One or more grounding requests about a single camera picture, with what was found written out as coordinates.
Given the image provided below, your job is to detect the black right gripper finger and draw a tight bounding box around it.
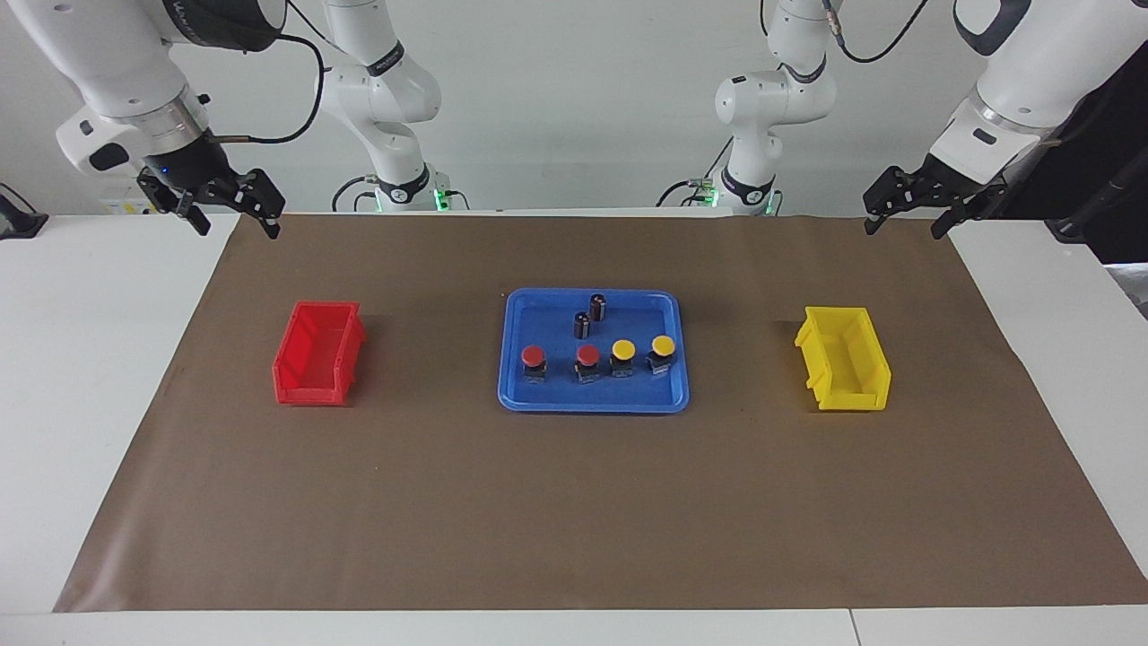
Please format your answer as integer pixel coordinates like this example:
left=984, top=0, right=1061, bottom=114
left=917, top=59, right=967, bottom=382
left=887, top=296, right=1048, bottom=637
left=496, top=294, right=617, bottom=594
left=235, top=169, right=286, bottom=239
left=176, top=193, right=213, bottom=237

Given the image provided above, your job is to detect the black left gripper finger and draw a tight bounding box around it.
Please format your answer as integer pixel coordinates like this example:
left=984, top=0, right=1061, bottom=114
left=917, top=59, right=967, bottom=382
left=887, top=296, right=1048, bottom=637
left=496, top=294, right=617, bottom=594
left=863, top=166, right=925, bottom=236
left=931, top=199, right=987, bottom=240

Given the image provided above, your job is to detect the black tripod stand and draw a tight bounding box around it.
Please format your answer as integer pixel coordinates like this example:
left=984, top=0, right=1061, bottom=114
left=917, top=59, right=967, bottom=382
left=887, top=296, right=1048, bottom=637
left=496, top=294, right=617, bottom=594
left=1045, top=148, right=1148, bottom=263

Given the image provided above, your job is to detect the black backdrop panel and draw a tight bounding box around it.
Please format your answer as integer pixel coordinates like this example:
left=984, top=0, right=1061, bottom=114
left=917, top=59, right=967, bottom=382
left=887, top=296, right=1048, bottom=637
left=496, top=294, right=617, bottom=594
left=1004, top=54, right=1148, bottom=261

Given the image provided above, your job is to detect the red plastic bin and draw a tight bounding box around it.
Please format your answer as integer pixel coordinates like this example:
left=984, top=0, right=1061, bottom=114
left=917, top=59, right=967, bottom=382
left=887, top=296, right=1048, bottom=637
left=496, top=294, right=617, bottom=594
left=272, top=301, right=367, bottom=406

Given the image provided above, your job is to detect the yellow plastic bin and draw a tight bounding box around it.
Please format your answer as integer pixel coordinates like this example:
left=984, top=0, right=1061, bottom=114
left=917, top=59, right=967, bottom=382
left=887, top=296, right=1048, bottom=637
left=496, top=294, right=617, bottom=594
left=795, top=306, right=892, bottom=412

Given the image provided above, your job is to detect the small black device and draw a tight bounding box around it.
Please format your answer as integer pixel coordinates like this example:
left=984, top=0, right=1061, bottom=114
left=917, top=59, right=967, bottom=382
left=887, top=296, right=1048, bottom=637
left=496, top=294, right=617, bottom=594
left=0, top=184, right=48, bottom=240

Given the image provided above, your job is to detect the blue plastic tray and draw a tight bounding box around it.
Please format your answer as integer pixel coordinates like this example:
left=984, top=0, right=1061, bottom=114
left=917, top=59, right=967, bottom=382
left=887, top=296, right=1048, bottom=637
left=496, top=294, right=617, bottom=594
left=498, top=288, right=691, bottom=414

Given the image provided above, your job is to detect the brown paper table mat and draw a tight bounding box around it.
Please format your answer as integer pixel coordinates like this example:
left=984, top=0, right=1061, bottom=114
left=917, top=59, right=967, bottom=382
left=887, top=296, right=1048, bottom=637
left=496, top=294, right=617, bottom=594
left=54, top=213, right=1148, bottom=613

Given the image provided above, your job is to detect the black right base cable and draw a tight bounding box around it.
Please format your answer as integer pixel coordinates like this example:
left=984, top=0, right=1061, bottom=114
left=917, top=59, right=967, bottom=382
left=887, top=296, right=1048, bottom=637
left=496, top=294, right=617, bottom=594
left=332, top=175, right=378, bottom=214

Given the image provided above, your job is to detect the black base cable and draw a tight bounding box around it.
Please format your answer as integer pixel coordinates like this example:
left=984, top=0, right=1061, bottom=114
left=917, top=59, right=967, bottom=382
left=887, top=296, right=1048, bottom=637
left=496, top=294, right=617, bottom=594
left=332, top=175, right=378, bottom=214
left=655, top=135, right=736, bottom=209

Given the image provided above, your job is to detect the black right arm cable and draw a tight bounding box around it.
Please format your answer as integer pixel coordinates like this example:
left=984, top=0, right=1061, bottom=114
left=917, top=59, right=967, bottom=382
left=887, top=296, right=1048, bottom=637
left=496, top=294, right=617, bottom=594
left=213, top=34, right=326, bottom=146

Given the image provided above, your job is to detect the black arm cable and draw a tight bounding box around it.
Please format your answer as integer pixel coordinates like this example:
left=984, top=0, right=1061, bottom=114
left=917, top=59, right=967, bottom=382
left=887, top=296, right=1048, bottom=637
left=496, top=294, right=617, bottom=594
left=213, top=34, right=326, bottom=146
left=823, top=0, right=934, bottom=65

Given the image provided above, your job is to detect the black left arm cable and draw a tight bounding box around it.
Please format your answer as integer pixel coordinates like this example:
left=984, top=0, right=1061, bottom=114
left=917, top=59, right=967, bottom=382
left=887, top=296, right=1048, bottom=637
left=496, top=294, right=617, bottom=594
left=823, top=0, right=934, bottom=65

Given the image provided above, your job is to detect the black left base cable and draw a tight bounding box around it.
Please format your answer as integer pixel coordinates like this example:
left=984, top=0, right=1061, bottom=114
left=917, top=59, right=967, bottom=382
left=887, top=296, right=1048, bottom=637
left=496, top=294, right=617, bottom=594
left=655, top=135, right=736, bottom=209

